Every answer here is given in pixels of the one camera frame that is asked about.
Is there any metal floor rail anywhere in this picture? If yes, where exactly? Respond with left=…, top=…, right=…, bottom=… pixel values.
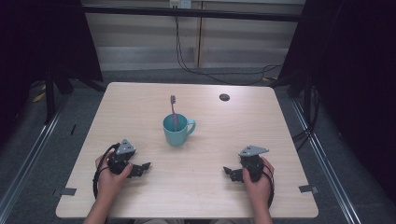
left=0, top=92, right=71, bottom=218
left=290, top=99, right=363, bottom=224

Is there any person's right hand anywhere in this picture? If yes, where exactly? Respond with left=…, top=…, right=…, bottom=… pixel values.
left=241, top=156, right=276, bottom=207

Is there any person's left hand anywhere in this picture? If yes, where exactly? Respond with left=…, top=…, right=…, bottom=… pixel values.
left=94, top=151, right=134, bottom=201

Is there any dark curtain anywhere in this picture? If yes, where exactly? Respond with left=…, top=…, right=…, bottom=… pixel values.
left=276, top=0, right=396, bottom=203
left=0, top=0, right=105, bottom=147

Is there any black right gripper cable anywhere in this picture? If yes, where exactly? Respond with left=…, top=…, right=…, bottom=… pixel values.
left=260, top=161, right=276, bottom=209

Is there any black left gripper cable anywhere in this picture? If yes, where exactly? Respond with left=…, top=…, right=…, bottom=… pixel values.
left=92, top=142, right=121, bottom=200

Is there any pink toothbrush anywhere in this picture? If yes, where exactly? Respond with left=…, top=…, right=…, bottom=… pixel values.
left=169, top=94, right=179, bottom=132

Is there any grey tape strip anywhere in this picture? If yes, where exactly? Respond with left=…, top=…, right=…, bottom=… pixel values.
left=51, top=187, right=78, bottom=197
left=298, top=184, right=319, bottom=194

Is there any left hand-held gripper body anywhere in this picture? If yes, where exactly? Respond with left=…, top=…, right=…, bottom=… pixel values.
left=106, top=138, right=137, bottom=175

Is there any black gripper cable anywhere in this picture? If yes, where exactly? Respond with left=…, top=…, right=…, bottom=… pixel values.
left=260, top=161, right=276, bottom=209
left=92, top=142, right=121, bottom=200

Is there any bundle of black floor cables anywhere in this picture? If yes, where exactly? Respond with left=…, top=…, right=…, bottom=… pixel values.
left=291, top=87, right=321, bottom=152

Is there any long black wall cable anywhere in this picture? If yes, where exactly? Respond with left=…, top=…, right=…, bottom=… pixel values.
left=174, top=15, right=284, bottom=86

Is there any black horizontal bar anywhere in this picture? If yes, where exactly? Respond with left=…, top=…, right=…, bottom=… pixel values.
left=82, top=5, right=303, bottom=22

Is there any teal cup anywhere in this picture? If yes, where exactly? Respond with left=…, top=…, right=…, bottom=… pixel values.
left=162, top=113, right=197, bottom=147

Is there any white wall socket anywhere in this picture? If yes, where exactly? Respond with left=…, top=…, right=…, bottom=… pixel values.
left=169, top=0, right=192, bottom=9

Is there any black metal stand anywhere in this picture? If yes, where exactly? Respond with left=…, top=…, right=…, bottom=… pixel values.
left=43, top=66, right=106, bottom=125

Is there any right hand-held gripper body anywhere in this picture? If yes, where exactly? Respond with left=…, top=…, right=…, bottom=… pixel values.
left=238, top=145, right=271, bottom=183

